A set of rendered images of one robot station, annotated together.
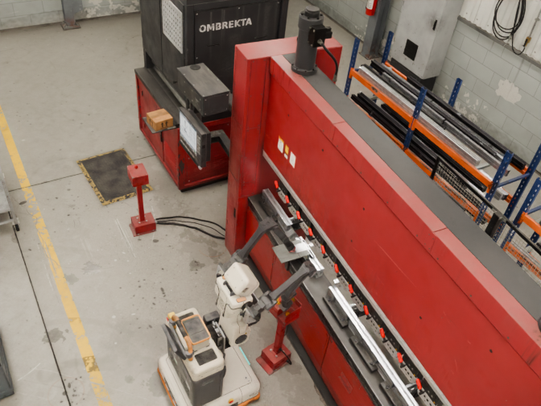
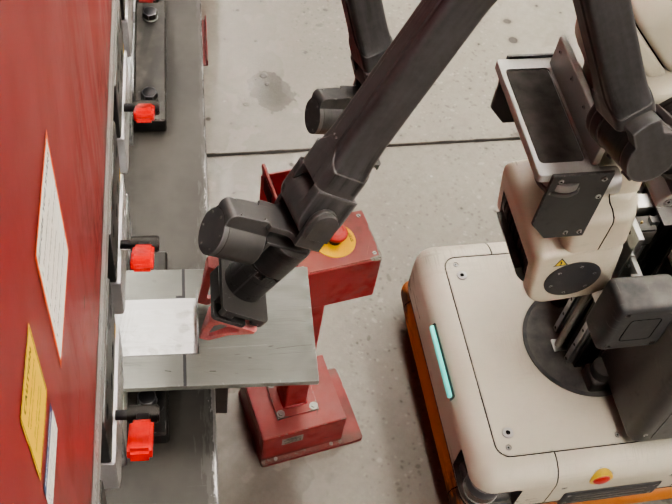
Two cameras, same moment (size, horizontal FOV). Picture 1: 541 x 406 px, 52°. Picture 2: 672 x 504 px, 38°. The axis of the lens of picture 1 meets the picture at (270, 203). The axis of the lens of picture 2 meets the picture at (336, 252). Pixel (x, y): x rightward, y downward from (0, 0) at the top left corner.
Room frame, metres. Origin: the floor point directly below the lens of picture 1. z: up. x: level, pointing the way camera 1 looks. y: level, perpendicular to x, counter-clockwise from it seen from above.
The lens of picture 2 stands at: (3.71, 0.10, 2.12)
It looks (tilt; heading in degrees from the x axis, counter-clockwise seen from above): 54 degrees down; 196
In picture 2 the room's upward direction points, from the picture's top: 11 degrees clockwise
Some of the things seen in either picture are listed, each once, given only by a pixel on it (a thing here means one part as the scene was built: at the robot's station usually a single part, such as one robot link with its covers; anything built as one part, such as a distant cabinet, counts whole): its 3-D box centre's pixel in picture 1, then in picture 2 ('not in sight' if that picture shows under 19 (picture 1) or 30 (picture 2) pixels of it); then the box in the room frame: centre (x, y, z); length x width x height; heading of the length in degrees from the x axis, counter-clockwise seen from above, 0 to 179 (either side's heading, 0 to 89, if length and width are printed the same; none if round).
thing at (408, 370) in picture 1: (413, 366); not in sight; (2.00, -1.04, 1.26); 0.15 x 0.09 x 0.17; 31
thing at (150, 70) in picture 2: (335, 311); (150, 62); (2.63, -0.60, 0.89); 0.30 x 0.05 x 0.03; 31
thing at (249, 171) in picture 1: (275, 159); not in sight; (4.11, 0.00, 1.15); 0.85 x 0.25 x 2.30; 121
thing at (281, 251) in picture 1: (291, 250); (214, 326); (3.11, -0.22, 1.00); 0.26 x 0.18 x 0.01; 121
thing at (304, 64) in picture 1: (315, 43); not in sight; (3.70, -0.18, 2.53); 0.33 x 0.25 x 0.47; 31
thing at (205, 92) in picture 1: (202, 121); not in sight; (4.03, 0.69, 1.53); 0.51 x 0.25 x 0.85; 36
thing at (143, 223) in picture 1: (140, 199); not in sight; (4.11, 1.33, 0.41); 0.25 x 0.20 x 0.83; 121
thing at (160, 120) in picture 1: (158, 118); not in sight; (4.68, 1.25, 1.04); 0.30 x 0.26 x 0.12; 34
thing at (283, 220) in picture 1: (276, 209); not in sight; (3.66, -0.06, 0.92); 0.50 x 0.06 x 0.10; 31
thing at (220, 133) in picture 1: (218, 146); not in sight; (4.16, 0.55, 1.17); 0.40 x 0.24 x 0.07; 31
